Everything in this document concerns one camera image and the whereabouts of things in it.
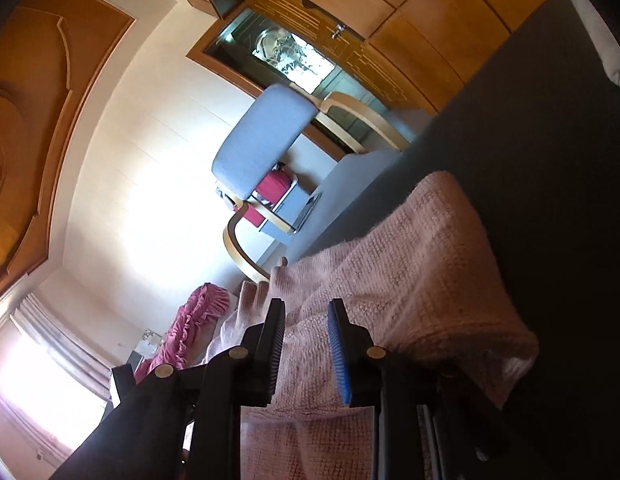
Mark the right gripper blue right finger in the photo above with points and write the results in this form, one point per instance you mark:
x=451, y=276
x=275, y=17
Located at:
x=436, y=410

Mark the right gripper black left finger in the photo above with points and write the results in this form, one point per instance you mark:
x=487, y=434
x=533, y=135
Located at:
x=186, y=423

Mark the pink knit sweater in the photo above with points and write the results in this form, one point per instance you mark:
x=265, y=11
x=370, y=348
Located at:
x=424, y=283

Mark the striped curtain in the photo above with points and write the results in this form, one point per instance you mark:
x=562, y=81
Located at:
x=88, y=367

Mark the pink ruffled bedding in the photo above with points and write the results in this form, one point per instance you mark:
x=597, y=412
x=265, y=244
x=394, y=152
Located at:
x=183, y=342

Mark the red storage box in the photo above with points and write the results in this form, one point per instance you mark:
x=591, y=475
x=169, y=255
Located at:
x=269, y=192

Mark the grey plastic bin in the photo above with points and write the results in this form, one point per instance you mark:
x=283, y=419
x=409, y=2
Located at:
x=288, y=209

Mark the smartphone on chair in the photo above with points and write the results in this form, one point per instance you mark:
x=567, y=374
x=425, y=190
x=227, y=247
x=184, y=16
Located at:
x=306, y=211

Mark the grey chair with wooden arms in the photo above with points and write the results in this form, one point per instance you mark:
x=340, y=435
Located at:
x=334, y=146

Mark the wooden wardrobe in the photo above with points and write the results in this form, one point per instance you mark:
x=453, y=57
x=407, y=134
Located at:
x=415, y=15

